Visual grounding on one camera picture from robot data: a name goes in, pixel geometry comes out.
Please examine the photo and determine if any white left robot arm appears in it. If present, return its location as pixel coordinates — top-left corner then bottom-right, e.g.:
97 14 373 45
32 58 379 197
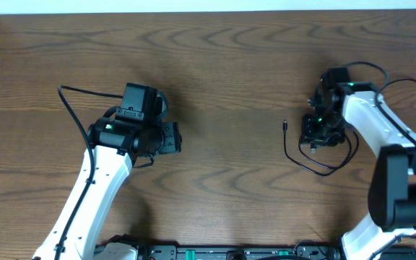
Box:
33 83 182 260

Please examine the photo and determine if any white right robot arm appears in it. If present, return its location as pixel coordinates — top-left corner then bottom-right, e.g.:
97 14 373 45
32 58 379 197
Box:
299 66 416 259

